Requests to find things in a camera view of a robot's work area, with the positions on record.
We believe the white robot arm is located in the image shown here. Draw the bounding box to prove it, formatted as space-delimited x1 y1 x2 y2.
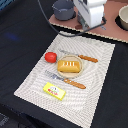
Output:
73 0 107 31

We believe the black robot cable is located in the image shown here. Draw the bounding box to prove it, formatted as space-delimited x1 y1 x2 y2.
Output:
36 0 108 38

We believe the beige bowl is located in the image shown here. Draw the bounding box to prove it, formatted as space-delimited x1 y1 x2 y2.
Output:
119 5 128 30

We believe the dark grey stock pot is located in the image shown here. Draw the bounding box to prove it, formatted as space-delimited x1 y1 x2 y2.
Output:
52 0 75 21

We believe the beige woven placemat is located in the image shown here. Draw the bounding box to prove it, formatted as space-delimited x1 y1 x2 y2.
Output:
14 34 115 128

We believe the orange bread loaf toy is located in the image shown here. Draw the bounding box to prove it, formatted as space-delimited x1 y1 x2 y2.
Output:
57 60 80 73

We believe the knife with wooden handle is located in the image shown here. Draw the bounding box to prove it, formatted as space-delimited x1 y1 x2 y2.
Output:
59 49 98 63

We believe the yellow butter box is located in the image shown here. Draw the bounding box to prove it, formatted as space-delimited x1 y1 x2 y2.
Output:
43 82 66 100

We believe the fork with wooden handle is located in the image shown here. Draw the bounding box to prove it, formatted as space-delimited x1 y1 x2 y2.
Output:
45 70 86 89

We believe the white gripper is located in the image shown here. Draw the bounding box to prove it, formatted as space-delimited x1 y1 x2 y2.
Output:
73 0 107 31

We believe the pink stove board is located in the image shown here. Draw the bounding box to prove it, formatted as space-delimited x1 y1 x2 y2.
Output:
49 0 128 43

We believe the red tomato toy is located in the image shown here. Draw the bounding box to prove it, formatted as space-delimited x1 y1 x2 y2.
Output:
45 52 57 63

